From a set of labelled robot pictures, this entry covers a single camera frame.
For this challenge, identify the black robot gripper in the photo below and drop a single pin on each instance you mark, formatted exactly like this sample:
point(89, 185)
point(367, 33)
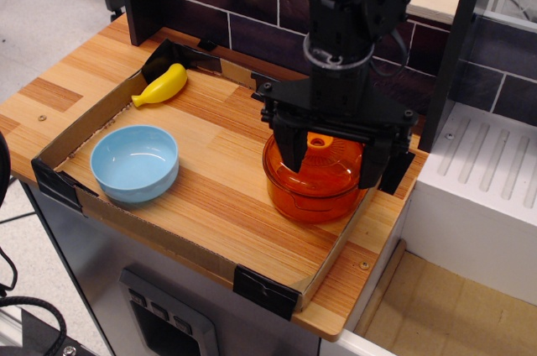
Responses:
point(337, 99)

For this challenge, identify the orange transparent pot lid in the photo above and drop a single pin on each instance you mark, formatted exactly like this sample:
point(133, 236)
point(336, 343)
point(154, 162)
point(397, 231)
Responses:
point(331, 167)

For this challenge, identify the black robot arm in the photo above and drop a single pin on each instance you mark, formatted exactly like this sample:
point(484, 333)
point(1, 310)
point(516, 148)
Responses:
point(352, 27)

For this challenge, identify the orange transparent pot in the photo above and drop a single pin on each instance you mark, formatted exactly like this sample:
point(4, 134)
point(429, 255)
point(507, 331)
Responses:
point(315, 209)

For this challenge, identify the white toy sink drainer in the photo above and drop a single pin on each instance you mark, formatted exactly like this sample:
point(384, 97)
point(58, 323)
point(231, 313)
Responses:
point(473, 207)

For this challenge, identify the cardboard fence with black tape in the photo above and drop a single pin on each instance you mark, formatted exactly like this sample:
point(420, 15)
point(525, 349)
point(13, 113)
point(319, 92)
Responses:
point(217, 218)

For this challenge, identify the yellow toy banana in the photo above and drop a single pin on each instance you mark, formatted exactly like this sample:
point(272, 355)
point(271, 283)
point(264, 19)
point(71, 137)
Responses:
point(164, 87)

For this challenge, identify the light blue bowl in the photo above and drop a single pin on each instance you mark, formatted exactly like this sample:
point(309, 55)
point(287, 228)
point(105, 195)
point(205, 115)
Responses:
point(135, 164)

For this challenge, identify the grey oven control panel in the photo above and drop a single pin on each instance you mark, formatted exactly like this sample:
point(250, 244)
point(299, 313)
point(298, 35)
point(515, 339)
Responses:
point(167, 325)

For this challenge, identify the dark upright post right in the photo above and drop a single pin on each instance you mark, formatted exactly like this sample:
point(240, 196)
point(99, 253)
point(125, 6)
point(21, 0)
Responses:
point(440, 103)

